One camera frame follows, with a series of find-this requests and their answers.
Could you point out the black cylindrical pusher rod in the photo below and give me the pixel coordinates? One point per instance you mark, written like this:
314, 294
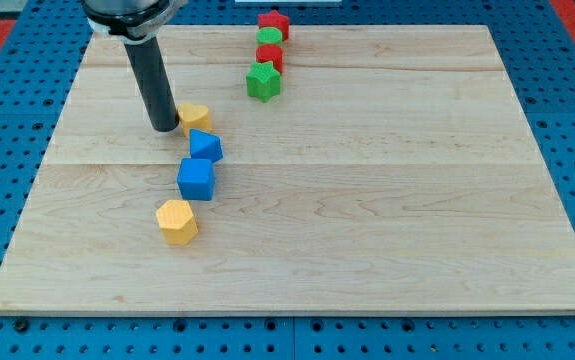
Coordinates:
152, 80

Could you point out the yellow heart block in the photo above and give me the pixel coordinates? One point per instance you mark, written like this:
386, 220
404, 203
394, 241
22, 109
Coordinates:
194, 116

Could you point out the blue triangle block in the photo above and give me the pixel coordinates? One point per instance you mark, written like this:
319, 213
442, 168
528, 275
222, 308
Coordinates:
204, 145

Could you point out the green star block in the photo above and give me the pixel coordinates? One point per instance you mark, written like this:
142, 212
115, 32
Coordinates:
263, 81

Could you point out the green cylinder block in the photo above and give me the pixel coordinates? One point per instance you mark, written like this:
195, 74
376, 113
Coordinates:
269, 36

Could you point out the red cylinder block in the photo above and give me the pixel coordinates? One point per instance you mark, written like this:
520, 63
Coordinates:
270, 53

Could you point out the blue cube block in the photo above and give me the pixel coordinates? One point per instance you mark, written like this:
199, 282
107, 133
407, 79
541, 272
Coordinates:
196, 179

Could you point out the red star block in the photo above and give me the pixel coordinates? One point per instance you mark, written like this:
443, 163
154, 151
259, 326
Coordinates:
277, 20

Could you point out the blue pegboard base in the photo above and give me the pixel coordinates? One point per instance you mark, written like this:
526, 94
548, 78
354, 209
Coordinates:
38, 63

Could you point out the yellow hexagon block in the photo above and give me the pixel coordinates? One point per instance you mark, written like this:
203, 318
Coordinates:
177, 222

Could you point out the wooden board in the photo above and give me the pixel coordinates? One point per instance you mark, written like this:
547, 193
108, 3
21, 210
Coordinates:
394, 175

